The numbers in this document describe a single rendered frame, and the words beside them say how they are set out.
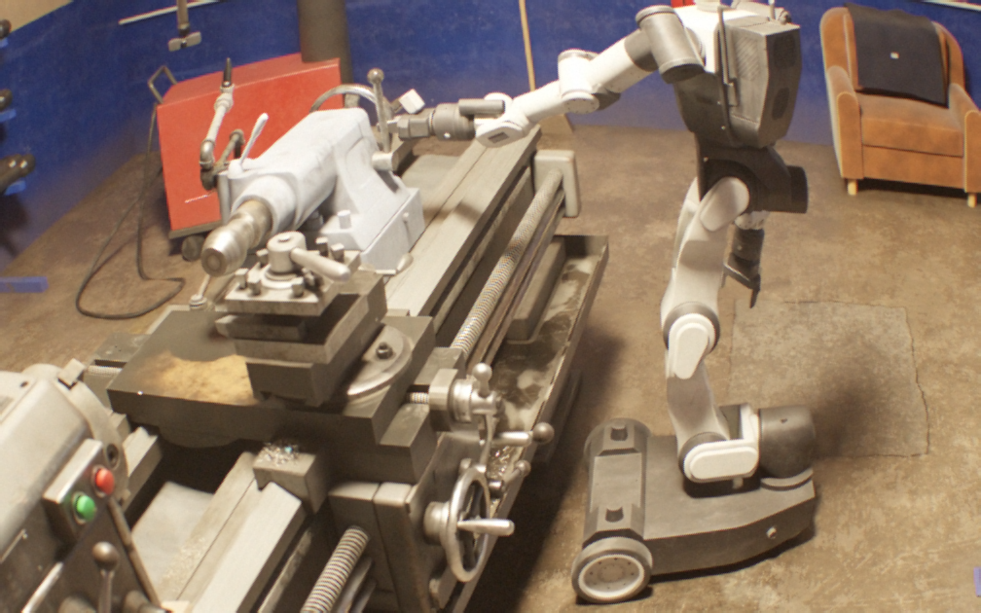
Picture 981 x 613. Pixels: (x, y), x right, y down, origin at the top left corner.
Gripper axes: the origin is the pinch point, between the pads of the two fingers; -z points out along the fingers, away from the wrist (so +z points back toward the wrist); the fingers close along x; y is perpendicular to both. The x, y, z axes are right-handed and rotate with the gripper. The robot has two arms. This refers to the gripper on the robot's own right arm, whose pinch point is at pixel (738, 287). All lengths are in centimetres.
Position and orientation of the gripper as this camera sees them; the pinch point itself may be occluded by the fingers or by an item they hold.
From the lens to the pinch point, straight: 283.6
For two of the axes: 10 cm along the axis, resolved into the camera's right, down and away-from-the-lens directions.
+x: -7.1, -4.6, 5.3
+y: -7.0, 3.7, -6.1
